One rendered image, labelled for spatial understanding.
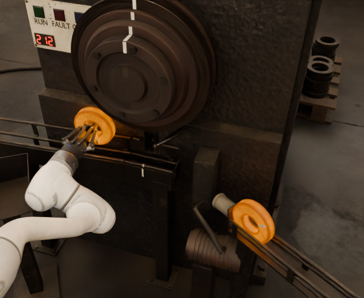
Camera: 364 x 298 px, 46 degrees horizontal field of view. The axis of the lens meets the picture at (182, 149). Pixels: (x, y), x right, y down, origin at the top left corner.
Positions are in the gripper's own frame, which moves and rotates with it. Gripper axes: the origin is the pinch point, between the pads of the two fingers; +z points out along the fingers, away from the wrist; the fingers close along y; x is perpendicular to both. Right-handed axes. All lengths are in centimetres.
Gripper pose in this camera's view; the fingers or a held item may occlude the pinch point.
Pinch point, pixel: (94, 122)
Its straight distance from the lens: 163.0
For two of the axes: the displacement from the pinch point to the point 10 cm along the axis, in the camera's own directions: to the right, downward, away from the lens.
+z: 3.0, -6.4, 7.1
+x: 0.0, -7.4, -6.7
